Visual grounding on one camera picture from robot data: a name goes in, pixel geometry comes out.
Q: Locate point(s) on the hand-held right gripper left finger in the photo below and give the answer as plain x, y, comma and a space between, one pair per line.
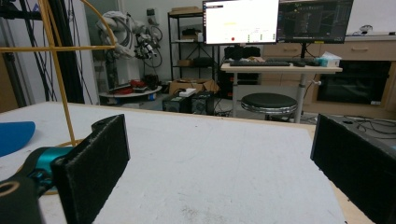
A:
90, 174

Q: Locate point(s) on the black metal shelf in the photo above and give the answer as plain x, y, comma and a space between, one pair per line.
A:
186, 46

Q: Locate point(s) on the light wooden desk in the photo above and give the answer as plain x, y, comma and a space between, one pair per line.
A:
280, 70

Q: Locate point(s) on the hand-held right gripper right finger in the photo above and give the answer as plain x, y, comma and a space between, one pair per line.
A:
355, 158

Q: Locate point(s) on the round white platform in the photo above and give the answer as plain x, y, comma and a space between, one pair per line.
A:
130, 91

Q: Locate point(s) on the wooden cabinet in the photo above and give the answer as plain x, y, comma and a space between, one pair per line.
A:
351, 77

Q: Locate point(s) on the dark monitor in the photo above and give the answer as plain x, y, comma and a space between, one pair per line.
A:
314, 20

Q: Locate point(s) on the black computer case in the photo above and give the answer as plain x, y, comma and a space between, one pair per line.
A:
190, 103

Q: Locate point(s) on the black keyboard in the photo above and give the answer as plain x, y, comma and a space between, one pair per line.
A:
260, 63

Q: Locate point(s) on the black round stool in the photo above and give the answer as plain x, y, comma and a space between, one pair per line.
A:
269, 104

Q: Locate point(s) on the blue flat object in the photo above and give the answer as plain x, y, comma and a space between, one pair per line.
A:
14, 137

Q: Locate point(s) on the bright white monitor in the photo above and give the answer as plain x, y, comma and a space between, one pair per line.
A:
240, 21

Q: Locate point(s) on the black metal stand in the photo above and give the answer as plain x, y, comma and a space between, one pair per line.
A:
67, 51

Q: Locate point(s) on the cardboard box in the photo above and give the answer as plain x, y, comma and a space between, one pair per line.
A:
191, 85

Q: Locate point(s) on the tissue box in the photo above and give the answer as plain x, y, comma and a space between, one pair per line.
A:
328, 59

